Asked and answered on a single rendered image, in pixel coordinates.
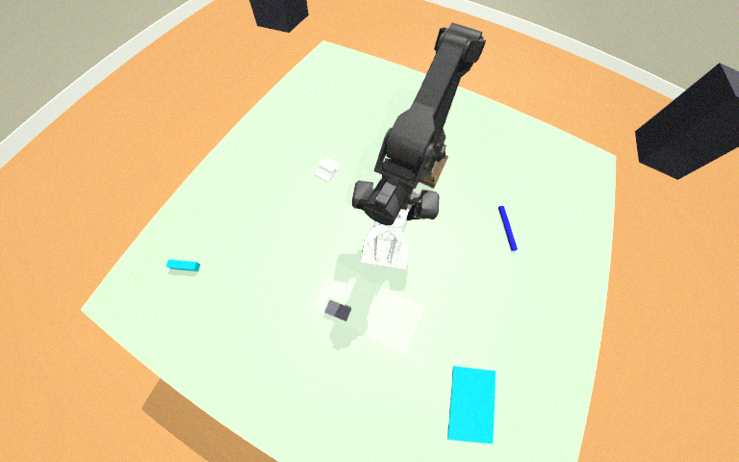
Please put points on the cyan flat rectangular plate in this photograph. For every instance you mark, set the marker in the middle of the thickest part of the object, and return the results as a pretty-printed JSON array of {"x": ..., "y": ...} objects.
[{"x": 472, "y": 407}]

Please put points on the cyan rectangular block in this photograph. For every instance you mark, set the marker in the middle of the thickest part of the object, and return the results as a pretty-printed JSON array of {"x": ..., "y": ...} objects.
[{"x": 182, "y": 265}]

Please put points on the blue flat bar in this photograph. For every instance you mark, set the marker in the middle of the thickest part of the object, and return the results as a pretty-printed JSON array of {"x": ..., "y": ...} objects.
[{"x": 507, "y": 228}]

